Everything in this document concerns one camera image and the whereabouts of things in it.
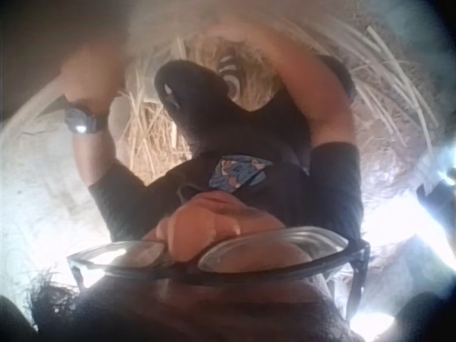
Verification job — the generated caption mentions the person's right hand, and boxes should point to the person's right hand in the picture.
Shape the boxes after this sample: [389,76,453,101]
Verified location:
[202,19,316,78]

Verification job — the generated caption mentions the person's left hand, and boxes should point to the person's left hand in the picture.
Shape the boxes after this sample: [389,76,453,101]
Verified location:
[58,45,128,112]

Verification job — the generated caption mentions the blue wrist watch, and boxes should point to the blue wrist watch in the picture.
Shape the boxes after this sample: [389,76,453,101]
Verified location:
[63,102,108,136]

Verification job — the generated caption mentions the black white striped object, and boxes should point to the black white striped object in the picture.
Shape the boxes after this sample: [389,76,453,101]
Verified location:
[215,52,247,101]

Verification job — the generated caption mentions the heap of dry straw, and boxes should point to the heap of dry straw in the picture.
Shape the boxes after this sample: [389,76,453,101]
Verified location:
[119,33,286,181]

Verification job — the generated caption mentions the bundle of white cane strips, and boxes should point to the bundle of white cane strips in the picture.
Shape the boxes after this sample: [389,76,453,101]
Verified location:
[334,21,441,150]

